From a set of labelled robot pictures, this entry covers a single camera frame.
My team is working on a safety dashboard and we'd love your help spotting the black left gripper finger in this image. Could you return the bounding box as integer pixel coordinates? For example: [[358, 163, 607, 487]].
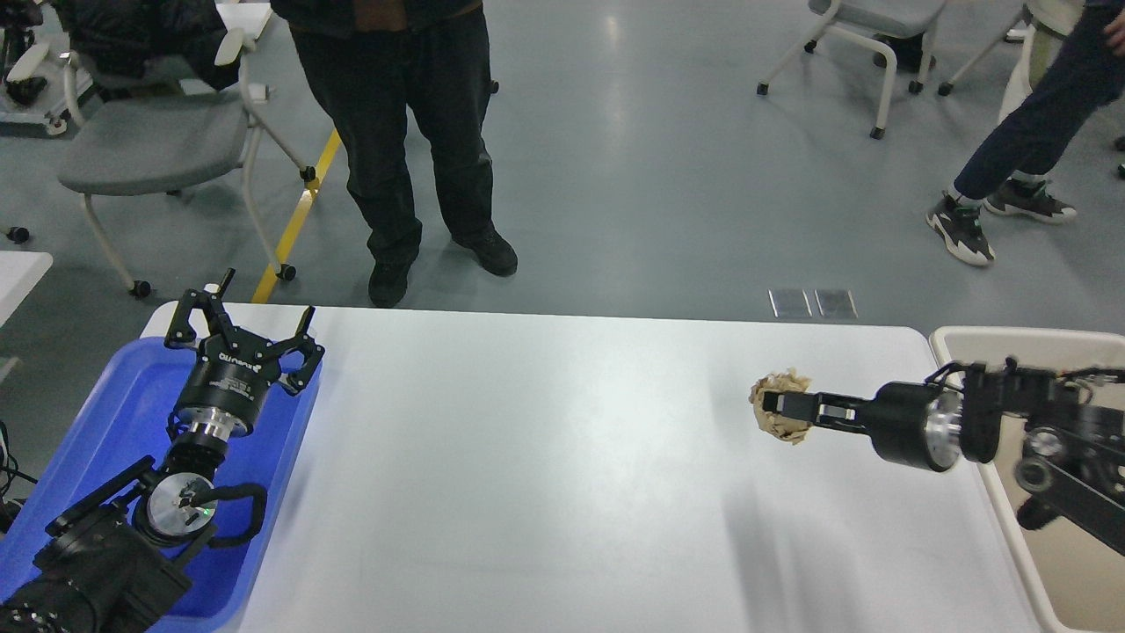
[[264, 306, 325, 397], [165, 269, 239, 354]]

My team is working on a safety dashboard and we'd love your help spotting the brown paper ball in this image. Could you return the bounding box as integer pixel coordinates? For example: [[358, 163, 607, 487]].
[[748, 367, 812, 445]]

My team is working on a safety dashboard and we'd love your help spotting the white side table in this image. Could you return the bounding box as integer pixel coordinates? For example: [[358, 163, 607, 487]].
[[1, 250, 54, 327]]

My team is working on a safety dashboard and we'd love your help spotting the person in navy trousers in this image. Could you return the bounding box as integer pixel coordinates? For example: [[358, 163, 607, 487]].
[[925, 1, 1124, 266]]

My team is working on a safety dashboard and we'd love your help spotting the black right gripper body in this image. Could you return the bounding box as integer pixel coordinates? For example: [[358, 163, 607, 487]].
[[857, 382, 962, 472]]

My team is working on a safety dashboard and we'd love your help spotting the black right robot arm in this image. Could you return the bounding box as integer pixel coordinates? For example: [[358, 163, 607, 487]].
[[749, 358, 1124, 552]]

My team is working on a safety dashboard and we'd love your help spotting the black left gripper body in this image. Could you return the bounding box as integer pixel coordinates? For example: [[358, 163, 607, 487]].
[[172, 331, 280, 438]]

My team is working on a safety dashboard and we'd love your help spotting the grey chair with jacket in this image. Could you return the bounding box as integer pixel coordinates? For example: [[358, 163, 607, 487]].
[[53, 1, 296, 299]]

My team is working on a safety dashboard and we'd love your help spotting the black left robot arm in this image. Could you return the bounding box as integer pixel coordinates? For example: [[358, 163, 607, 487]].
[[3, 273, 325, 632]]

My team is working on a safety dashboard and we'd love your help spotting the metal floor socket plate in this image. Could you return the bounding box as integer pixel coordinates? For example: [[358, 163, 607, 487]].
[[768, 288, 812, 320]]

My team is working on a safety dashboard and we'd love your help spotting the chair with white bag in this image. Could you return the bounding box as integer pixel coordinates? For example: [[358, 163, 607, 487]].
[[937, 0, 1125, 177]]

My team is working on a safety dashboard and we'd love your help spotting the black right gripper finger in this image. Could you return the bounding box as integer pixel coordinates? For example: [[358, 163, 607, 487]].
[[777, 392, 869, 435]]

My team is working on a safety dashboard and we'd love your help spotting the beige plastic bin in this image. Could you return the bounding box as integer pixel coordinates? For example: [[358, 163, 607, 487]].
[[932, 327, 1124, 632]]

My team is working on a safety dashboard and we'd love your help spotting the blue plastic tray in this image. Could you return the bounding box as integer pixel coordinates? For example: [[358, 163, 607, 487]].
[[1, 338, 320, 632]]

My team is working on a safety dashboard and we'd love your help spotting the person in black trousers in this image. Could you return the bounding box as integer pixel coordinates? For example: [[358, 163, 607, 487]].
[[268, 0, 519, 309]]

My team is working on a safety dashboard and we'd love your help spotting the grey chair top right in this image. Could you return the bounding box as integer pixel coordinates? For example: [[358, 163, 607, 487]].
[[756, 1, 947, 141]]

